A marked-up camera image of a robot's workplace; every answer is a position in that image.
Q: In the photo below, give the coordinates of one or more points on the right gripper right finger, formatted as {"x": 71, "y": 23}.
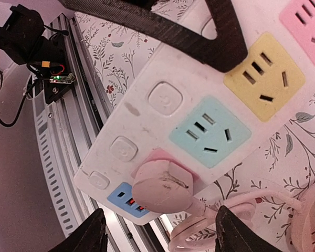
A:
{"x": 235, "y": 236}

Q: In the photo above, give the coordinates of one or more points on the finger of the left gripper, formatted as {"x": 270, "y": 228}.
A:
{"x": 223, "y": 53}

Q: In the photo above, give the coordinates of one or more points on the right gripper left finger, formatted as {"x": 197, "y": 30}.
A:
{"x": 90, "y": 236}

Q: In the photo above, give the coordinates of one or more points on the aluminium front rail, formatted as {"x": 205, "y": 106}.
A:
{"x": 45, "y": 132}

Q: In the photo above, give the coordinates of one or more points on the white power strip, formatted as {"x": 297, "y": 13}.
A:
{"x": 206, "y": 119}

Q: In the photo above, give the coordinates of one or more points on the pink round socket base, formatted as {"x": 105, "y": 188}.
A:
{"x": 303, "y": 223}

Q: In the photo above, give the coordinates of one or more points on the pink round plug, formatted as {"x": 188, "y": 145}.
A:
{"x": 164, "y": 185}

